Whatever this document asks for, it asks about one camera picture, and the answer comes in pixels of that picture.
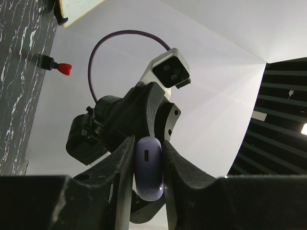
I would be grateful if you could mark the purple round earbud case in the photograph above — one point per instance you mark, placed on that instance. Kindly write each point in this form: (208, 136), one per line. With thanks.
(148, 169)

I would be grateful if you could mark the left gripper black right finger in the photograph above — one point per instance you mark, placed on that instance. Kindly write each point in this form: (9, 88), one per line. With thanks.
(197, 201)

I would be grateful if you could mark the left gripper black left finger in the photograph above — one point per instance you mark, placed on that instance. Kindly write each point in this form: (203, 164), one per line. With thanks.
(97, 199)

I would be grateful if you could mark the red emergency stop button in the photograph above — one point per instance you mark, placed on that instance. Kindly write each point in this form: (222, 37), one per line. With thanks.
(48, 63)

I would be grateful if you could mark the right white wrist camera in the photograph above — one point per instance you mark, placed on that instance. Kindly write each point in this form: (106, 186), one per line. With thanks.
(169, 70)

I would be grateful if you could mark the small whiteboard with wooden frame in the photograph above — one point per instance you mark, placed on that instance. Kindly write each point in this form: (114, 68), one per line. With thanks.
(69, 11)

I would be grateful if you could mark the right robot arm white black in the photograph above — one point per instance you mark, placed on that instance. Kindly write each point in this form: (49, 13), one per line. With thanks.
(84, 142)

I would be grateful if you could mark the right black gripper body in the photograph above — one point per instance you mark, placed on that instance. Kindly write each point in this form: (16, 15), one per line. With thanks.
(143, 112)

